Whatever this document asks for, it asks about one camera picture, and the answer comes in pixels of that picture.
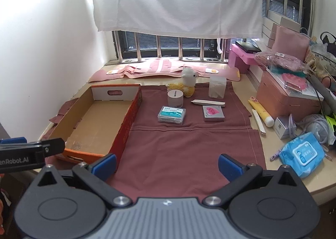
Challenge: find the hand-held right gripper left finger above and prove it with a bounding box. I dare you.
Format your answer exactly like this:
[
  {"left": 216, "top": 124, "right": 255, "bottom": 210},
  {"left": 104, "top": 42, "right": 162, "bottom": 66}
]
[{"left": 37, "top": 153, "right": 132, "bottom": 207}]

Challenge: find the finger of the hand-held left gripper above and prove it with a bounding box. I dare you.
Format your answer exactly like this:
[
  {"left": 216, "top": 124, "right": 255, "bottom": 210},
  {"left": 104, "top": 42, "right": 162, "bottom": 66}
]
[
  {"left": 0, "top": 138, "right": 65, "bottom": 158},
  {"left": 0, "top": 137, "right": 27, "bottom": 145}
]

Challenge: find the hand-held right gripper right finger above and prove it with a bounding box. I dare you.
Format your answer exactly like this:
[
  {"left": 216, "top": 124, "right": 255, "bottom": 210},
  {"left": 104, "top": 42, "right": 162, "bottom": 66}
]
[{"left": 204, "top": 153, "right": 298, "bottom": 207}]

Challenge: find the cardboard box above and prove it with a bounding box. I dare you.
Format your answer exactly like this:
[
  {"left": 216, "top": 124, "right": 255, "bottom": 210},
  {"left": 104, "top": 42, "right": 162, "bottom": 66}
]
[{"left": 39, "top": 84, "right": 143, "bottom": 172}]

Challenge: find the silver box pink heart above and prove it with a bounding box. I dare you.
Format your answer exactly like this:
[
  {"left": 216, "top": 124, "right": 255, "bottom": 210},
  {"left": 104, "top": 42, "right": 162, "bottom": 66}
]
[{"left": 203, "top": 105, "right": 226, "bottom": 122}]

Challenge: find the white stick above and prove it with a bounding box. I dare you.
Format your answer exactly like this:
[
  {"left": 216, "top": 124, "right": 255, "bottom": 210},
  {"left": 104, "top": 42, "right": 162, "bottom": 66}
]
[
  {"left": 191, "top": 99, "right": 226, "bottom": 108},
  {"left": 251, "top": 109, "right": 266, "bottom": 136}
]

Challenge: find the clear dental floss box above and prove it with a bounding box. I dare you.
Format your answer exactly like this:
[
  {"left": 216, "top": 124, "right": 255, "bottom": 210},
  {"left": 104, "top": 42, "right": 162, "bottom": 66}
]
[{"left": 157, "top": 106, "right": 187, "bottom": 125}]

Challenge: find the clear cotton swab box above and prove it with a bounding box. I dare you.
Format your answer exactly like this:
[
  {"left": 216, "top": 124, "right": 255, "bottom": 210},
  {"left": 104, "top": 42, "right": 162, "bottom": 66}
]
[{"left": 208, "top": 76, "right": 227, "bottom": 99}]

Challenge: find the white round jar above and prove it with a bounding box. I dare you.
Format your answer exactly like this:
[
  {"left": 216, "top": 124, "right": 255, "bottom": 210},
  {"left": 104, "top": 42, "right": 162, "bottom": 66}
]
[{"left": 167, "top": 89, "right": 184, "bottom": 108}]

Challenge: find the alpaca plush toy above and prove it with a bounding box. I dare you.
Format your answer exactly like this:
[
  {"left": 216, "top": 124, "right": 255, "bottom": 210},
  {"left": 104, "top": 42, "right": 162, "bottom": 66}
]
[{"left": 166, "top": 67, "right": 198, "bottom": 98}]

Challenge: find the beige desktop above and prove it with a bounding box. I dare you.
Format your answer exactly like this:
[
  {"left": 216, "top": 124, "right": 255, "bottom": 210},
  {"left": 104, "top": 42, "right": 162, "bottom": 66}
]
[{"left": 39, "top": 58, "right": 336, "bottom": 209}]

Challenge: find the maroon cloth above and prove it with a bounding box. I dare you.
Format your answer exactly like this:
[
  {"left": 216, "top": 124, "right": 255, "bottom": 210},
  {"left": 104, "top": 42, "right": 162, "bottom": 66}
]
[{"left": 49, "top": 80, "right": 267, "bottom": 195}]

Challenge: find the yellow white tube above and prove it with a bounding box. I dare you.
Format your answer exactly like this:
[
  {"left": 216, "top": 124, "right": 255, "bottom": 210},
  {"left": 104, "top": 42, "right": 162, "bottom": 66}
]
[{"left": 248, "top": 97, "right": 275, "bottom": 127}]

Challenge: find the small grey carton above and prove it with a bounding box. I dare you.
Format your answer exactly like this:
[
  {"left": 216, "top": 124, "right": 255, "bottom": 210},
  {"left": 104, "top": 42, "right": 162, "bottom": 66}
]
[{"left": 273, "top": 116, "right": 298, "bottom": 140}]

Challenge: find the blue wet wipes pack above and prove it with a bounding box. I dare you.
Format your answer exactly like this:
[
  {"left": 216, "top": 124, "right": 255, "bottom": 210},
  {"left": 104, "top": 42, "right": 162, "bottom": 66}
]
[{"left": 279, "top": 132, "right": 326, "bottom": 179}]

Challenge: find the pink storage box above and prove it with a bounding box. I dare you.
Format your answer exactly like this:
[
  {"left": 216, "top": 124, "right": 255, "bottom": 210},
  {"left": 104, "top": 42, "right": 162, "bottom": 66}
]
[{"left": 256, "top": 71, "right": 326, "bottom": 122}]

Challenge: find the pink stool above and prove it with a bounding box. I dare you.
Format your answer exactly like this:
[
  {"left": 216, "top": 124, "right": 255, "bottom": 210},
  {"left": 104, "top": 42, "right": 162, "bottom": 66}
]
[{"left": 228, "top": 44, "right": 266, "bottom": 75}]

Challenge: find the teal plastic item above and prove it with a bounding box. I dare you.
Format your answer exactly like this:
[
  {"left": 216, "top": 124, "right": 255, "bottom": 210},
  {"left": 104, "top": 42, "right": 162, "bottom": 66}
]
[{"left": 270, "top": 67, "right": 306, "bottom": 75}]

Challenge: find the pink massage brush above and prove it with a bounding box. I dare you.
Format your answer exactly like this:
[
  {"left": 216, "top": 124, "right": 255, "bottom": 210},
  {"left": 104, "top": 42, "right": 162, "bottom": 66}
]
[{"left": 283, "top": 72, "right": 312, "bottom": 93}]

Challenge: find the pink fabric wrap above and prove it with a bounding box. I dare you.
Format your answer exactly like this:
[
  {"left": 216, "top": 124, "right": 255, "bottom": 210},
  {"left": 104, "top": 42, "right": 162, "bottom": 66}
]
[{"left": 88, "top": 58, "right": 241, "bottom": 84}]

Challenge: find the white flat box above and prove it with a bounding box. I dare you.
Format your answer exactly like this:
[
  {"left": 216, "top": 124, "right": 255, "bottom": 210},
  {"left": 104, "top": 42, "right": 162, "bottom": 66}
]
[{"left": 266, "top": 67, "right": 326, "bottom": 98}]

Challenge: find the plastic bag of pink clothes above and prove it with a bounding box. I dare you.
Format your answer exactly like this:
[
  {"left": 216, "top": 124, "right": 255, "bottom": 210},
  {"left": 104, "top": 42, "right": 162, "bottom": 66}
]
[{"left": 255, "top": 51, "right": 306, "bottom": 72}]

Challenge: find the black flat device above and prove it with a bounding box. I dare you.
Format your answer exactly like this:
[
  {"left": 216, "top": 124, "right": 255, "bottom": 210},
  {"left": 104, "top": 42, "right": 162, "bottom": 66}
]
[{"left": 235, "top": 41, "right": 262, "bottom": 54}]

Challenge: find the grey tube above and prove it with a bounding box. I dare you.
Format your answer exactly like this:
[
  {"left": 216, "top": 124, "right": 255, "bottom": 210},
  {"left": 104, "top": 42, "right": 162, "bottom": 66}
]
[{"left": 308, "top": 74, "right": 336, "bottom": 106}]

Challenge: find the metal window grille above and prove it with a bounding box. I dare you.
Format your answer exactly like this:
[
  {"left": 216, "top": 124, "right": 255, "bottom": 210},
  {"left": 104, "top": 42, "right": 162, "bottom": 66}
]
[{"left": 112, "top": 0, "right": 316, "bottom": 63}]

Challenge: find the pink pillow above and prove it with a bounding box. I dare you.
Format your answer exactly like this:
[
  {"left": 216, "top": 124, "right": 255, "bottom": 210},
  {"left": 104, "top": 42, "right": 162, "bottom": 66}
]
[{"left": 273, "top": 25, "right": 312, "bottom": 63}]

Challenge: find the stack of beige boxes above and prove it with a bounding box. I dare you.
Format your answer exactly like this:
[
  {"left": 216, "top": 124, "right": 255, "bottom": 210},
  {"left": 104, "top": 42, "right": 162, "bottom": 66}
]
[{"left": 262, "top": 16, "right": 301, "bottom": 48}]

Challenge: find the lace trimmed straw bag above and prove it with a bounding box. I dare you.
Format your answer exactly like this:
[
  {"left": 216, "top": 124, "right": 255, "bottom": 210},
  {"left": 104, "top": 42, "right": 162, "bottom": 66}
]
[{"left": 305, "top": 42, "right": 336, "bottom": 80}]

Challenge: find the black handbag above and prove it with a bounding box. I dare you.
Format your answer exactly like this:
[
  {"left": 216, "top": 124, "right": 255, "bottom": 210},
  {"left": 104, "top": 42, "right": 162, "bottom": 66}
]
[{"left": 320, "top": 32, "right": 336, "bottom": 55}]

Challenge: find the white hanging towel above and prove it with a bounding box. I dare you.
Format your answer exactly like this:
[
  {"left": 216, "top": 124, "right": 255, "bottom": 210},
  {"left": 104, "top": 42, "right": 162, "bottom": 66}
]
[{"left": 89, "top": 0, "right": 264, "bottom": 39}]

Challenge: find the neon yellow strap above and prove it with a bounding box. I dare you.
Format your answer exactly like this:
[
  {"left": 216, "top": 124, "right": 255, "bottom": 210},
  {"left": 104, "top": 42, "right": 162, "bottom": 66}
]
[{"left": 325, "top": 112, "right": 336, "bottom": 135}]

